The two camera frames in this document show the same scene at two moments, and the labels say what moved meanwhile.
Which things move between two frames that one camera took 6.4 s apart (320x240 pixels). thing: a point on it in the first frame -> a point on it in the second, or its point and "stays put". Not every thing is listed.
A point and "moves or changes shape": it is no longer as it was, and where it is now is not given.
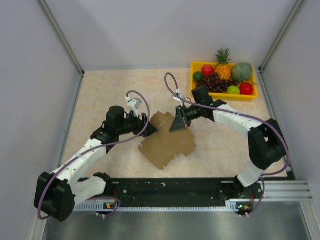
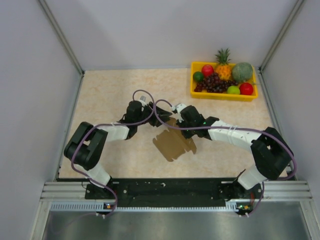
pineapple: x=223 y=67 stays put
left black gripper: x=150 y=130 -> x=163 y=114
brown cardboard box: x=162 y=147 moves or changes shape
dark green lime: x=198 y=76 stays put
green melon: x=242 y=71 stays put
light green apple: x=233 y=89 stays put
